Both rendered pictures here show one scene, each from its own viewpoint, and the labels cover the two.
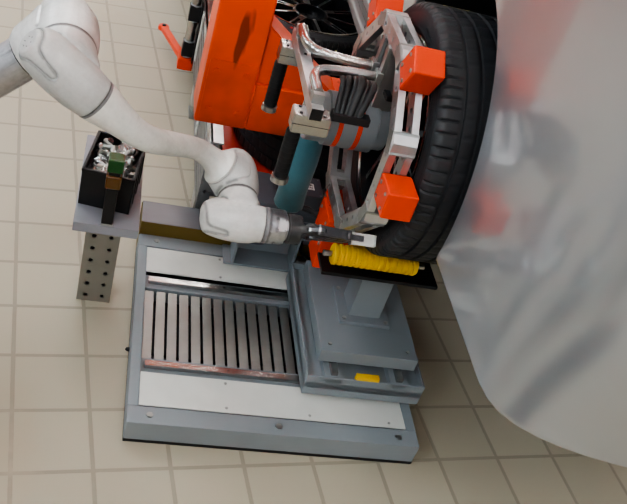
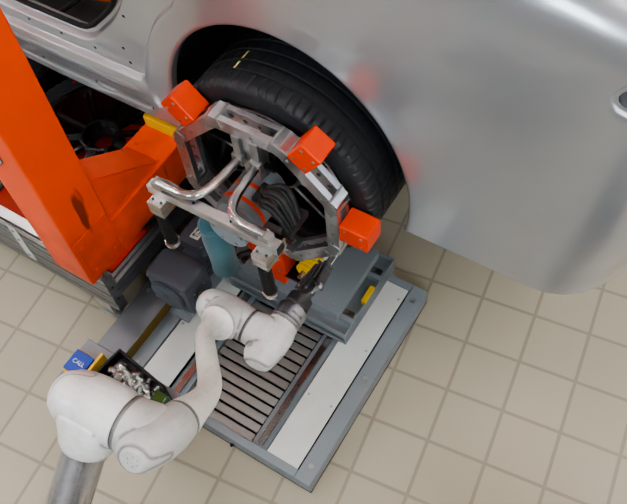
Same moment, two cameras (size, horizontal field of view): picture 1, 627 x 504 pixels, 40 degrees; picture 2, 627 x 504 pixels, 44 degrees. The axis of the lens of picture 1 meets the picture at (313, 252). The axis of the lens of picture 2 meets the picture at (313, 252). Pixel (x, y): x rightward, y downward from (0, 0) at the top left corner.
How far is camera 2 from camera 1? 1.23 m
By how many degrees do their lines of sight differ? 30
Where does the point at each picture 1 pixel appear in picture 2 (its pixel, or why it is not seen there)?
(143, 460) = (335, 487)
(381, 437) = (407, 312)
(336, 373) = (354, 314)
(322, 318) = not seen: hidden behind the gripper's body
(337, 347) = (339, 301)
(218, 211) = (266, 354)
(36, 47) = (147, 459)
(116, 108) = (201, 409)
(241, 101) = (111, 239)
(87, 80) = (183, 427)
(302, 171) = (229, 248)
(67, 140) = not seen: outside the picture
